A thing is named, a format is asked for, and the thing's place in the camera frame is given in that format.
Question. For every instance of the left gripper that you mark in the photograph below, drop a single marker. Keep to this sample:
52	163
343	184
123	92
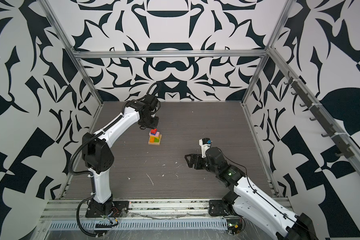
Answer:
154	125

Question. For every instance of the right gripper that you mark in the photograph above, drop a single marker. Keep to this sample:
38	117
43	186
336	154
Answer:
194	156

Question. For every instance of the pink wood block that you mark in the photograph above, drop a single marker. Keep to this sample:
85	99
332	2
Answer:
156	135

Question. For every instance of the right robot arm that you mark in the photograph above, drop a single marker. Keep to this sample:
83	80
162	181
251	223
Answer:
249	202

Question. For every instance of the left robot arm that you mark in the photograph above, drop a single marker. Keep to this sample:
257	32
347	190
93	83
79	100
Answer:
94	156

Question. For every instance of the black hook rack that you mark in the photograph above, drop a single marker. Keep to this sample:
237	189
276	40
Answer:
321	116

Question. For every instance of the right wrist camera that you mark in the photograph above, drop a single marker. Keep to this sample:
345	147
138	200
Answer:
205	144

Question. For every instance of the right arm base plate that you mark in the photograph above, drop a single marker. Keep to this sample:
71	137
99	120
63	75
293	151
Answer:
221	208

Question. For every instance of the aluminium frame crossbar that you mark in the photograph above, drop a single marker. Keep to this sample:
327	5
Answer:
168	54

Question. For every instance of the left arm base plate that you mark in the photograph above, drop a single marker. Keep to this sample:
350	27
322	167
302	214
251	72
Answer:
112	209

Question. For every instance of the aluminium front rail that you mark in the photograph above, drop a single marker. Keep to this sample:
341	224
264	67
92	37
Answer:
143	215

